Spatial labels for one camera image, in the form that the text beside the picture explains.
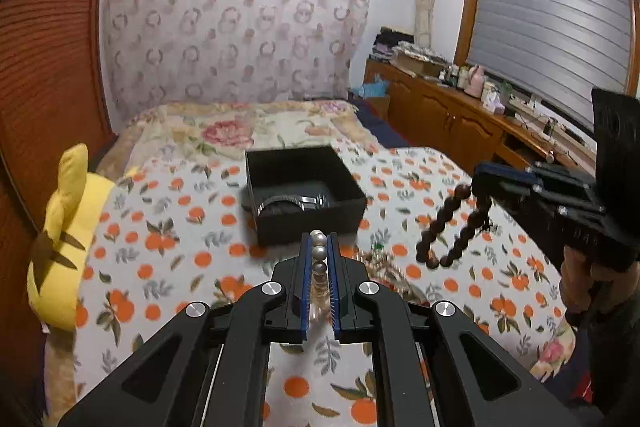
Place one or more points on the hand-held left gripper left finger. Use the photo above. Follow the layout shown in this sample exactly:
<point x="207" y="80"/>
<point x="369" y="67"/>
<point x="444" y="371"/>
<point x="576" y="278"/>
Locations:
<point x="301" y="287"/>

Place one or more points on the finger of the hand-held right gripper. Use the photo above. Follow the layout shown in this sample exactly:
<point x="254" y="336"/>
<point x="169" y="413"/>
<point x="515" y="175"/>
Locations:
<point x="505" y="189"/>
<point x="570" y="187"/>

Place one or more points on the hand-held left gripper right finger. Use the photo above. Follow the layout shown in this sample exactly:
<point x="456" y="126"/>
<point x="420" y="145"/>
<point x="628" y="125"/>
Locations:
<point x="336" y="287"/>

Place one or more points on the black jewelry box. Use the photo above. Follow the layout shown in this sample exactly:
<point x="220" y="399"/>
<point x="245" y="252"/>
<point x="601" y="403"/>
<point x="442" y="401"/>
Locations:
<point x="345" y="219"/>

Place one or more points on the person's right hand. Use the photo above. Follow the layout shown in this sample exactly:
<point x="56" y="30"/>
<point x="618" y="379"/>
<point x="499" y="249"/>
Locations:
<point x="577" y="287"/>

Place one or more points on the white power strip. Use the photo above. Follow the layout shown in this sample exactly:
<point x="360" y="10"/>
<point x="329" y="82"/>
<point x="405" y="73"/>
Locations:
<point x="522" y="105"/>

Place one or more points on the silver metal watch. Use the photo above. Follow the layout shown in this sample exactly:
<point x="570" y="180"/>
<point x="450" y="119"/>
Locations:
<point x="305" y="201"/>

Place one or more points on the tissue box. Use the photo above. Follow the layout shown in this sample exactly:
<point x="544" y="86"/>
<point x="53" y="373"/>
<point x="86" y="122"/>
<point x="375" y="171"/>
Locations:
<point x="494" y="103"/>

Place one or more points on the wooden cabinet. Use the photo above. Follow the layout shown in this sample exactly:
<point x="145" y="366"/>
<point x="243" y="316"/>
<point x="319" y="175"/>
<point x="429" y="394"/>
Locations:
<point x="450" y="117"/>

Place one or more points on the pink thermos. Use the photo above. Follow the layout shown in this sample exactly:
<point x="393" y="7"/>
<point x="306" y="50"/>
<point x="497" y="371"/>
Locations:
<point x="474" y="82"/>

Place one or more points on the dark blue bedsheet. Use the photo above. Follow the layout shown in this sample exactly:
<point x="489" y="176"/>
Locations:
<point x="385" y="132"/>

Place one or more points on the orange fruit print cloth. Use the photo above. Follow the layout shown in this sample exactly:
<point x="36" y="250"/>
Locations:
<point x="165" y="257"/>

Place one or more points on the cardboard box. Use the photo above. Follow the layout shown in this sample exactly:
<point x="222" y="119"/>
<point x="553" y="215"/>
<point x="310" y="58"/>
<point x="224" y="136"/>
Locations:
<point x="415" y="67"/>

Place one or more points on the patterned folded cloth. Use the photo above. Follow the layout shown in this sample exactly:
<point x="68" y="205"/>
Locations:
<point x="420" y="52"/>

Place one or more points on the blue gift bag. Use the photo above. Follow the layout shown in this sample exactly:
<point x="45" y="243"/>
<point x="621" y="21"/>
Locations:
<point x="374" y="88"/>

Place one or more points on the grey window blind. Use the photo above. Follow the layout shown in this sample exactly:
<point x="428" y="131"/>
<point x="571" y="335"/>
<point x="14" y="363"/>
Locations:
<point x="545" y="17"/>

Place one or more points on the floral blanket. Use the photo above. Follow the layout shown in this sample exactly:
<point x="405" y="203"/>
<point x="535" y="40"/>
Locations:
<point x="225" y="132"/>

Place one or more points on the stack of folded clothes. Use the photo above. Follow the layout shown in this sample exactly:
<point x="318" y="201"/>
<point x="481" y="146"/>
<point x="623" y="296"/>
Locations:
<point x="390" y="42"/>

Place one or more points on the yellow plush toy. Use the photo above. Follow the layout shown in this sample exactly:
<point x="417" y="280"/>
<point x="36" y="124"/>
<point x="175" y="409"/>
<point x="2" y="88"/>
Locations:
<point x="65" y="277"/>

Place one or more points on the wooden slatted wardrobe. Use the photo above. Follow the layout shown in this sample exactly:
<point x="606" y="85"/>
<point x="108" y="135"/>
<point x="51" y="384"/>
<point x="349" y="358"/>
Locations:
<point x="50" y="57"/>

